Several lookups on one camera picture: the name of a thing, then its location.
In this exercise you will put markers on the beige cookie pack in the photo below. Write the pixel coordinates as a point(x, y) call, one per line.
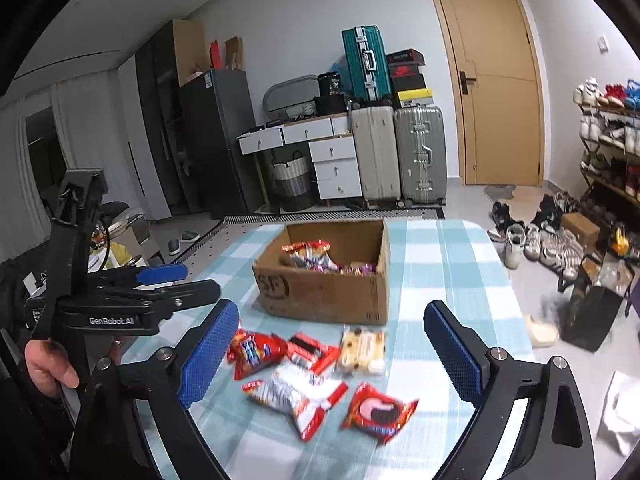
point(362, 351)

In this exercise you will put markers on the beige suitcase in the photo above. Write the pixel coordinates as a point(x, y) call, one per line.
point(375, 142)

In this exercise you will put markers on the person's left hand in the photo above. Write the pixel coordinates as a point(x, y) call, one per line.
point(48, 367)

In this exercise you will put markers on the purple candy bag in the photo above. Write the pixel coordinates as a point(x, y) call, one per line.
point(358, 268)

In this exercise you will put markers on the black refrigerator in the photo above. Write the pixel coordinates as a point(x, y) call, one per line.
point(217, 110)

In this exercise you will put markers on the silver suitcase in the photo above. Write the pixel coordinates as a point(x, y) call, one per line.
point(422, 159)

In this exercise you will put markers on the teal suitcase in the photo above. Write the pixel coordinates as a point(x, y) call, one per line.
point(366, 62)

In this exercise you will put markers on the red black small packet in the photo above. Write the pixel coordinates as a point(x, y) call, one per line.
point(310, 354)

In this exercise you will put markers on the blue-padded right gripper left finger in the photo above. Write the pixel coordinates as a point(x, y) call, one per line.
point(109, 439)

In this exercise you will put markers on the white snack bag red ends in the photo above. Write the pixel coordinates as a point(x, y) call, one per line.
point(298, 393)

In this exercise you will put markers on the red Oreo pack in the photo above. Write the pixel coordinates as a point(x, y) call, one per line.
point(377, 414)

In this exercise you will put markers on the red biscuit stick bag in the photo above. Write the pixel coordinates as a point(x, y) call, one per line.
point(251, 352)

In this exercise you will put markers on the wooden door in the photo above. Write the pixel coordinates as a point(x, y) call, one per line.
point(495, 78)

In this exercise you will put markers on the black shopping bag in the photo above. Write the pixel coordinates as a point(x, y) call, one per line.
point(588, 316)

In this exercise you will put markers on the stacked shoe boxes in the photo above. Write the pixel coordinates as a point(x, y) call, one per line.
point(408, 83)

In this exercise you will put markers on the white drawer desk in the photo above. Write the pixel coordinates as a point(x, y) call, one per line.
point(331, 149)

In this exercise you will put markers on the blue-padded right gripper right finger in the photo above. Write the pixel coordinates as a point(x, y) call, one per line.
point(554, 440)

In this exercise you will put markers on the SF cardboard box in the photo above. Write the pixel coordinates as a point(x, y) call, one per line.
point(328, 297)

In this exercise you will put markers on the striped laundry basket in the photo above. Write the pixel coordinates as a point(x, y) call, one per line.
point(292, 180)

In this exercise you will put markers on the noodle snack bag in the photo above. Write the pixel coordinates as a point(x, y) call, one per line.
point(314, 256)

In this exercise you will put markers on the shoe rack with shoes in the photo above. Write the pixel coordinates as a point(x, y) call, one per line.
point(609, 132)

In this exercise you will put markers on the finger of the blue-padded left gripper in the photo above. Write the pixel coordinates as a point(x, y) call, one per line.
point(162, 300)
point(140, 275)

